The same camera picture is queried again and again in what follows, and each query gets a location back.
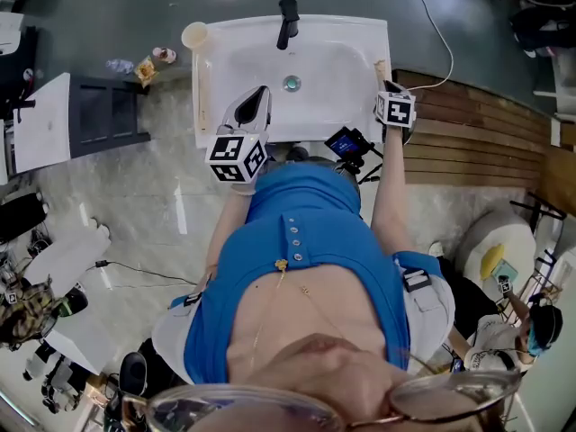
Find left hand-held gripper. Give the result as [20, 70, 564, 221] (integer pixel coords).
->
[204, 85, 274, 185]

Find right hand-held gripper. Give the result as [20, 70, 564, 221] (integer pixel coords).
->
[373, 78, 418, 131]

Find beige cup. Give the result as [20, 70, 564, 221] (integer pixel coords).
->
[180, 21, 217, 53]

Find person's right forearm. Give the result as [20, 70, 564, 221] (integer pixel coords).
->
[370, 128, 416, 261]

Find person's left forearm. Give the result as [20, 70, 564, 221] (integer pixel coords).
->
[206, 180, 258, 284]

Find small black monitor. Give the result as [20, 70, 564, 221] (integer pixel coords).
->
[323, 126, 384, 185]

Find wooden slatted platform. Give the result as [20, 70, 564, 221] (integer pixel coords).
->
[391, 68, 576, 207]

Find white ceramic sink basin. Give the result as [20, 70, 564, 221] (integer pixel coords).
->
[191, 13, 392, 149]
[12, 72, 73, 176]

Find black faucet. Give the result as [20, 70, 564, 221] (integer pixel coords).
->
[13, 99, 38, 123]
[274, 0, 302, 51]

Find small brown drink bottle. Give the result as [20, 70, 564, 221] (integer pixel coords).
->
[151, 46, 178, 65]

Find person's blue shirt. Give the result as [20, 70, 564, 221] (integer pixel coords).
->
[170, 164, 445, 384]

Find clear water bottle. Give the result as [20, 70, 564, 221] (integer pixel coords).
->
[105, 58, 136, 76]

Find dark grey vanity cabinet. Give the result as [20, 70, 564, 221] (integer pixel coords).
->
[67, 74, 152, 158]

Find cream round chair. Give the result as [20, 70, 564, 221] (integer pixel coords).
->
[454, 191, 569, 297]

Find yellow cloth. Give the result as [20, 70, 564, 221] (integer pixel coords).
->
[480, 242, 507, 283]

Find teal box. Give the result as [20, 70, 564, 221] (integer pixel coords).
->
[494, 258, 519, 284]

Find white wrapped bundle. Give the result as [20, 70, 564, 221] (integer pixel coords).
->
[26, 217, 113, 288]

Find black rounded bag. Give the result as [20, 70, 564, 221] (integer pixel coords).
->
[0, 191, 49, 243]

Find black green hard-shell backpack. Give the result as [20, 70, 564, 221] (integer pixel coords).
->
[44, 285, 90, 333]

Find person's face and neck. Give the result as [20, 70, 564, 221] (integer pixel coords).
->
[224, 272, 500, 432]

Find person's black backpack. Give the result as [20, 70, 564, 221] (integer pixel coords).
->
[119, 351, 150, 398]

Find white slotted panel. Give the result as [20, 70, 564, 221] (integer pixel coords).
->
[44, 317, 110, 375]

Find person's glasses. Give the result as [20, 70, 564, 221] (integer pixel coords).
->
[120, 366, 524, 432]

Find white cable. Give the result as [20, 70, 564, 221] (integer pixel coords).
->
[411, 0, 455, 95]

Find gold necklace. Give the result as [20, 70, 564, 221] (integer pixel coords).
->
[249, 258, 348, 369]

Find black floor cable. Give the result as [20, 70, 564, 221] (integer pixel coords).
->
[106, 261, 200, 288]

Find metal wire rack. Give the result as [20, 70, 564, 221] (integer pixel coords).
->
[508, 258, 566, 329]

